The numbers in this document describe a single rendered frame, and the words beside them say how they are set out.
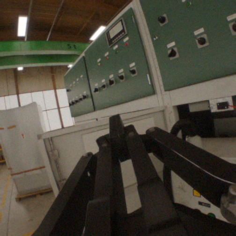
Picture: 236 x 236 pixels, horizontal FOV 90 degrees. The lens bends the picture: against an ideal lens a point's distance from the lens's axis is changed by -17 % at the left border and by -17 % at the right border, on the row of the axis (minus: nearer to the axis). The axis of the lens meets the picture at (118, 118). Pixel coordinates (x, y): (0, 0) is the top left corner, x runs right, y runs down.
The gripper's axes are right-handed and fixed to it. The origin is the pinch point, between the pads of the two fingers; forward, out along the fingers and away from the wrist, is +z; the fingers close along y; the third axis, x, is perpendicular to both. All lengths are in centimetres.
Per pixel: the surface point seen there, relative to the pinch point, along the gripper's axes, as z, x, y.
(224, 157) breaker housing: 14.5, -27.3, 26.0
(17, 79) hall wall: 951, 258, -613
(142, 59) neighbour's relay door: 65, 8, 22
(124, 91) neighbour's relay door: 76, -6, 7
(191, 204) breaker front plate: 19, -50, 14
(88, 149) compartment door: 35.3, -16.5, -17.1
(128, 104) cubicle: 78, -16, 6
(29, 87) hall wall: 978, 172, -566
